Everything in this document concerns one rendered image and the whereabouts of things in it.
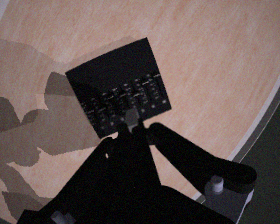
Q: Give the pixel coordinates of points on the black lighting desk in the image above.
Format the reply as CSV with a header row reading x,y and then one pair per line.
x,y
116,74

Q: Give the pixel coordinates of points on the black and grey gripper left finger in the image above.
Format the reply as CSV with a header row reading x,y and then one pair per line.
x,y
75,196

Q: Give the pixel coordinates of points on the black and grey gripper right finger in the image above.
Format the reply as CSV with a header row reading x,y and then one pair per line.
x,y
228,185

